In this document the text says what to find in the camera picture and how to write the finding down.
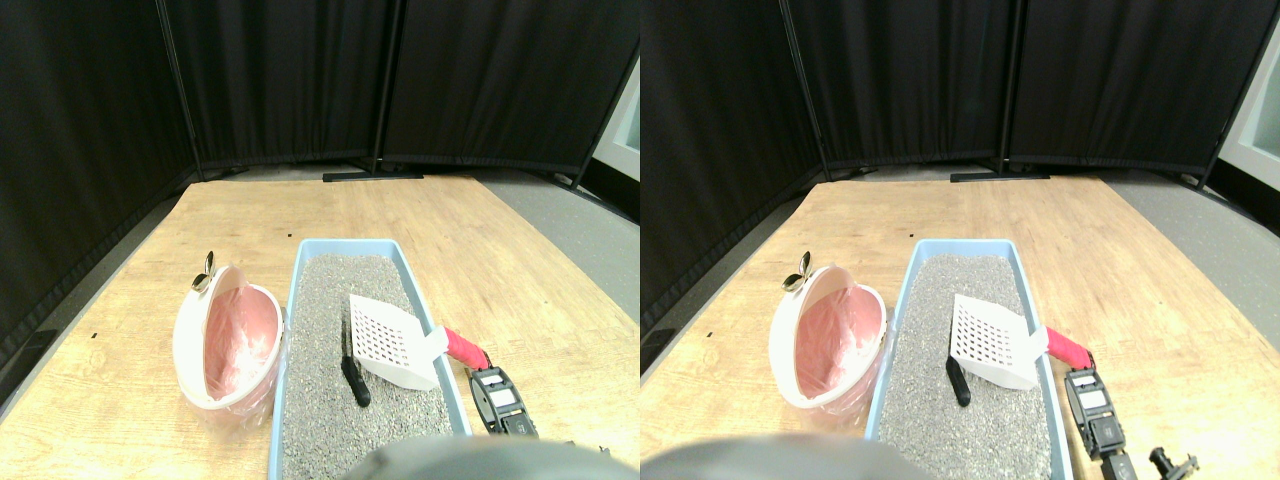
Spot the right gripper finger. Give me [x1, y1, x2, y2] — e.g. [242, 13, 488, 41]
[1063, 367, 1129, 459]
[467, 366, 541, 439]

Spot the blue litter tray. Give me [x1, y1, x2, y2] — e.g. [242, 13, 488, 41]
[864, 238, 1076, 480]
[268, 238, 474, 480]

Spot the white shelf unit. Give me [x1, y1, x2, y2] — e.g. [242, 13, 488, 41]
[592, 62, 641, 181]
[1218, 40, 1280, 191]

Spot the black lump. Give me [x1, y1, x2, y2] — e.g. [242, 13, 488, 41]
[945, 356, 973, 408]
[340, 355, 373, 408]

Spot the black bracket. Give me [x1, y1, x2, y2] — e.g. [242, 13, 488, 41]
[1148, 447, 1201, 480]

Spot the white scoop with red handle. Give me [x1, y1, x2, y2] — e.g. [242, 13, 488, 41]
[348, 293, 492, 392]
[948, 293, 1096, 391]

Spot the white bin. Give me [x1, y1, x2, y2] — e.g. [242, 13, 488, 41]
[768, 251, 889, 412]
[172, 251, 287, 414]

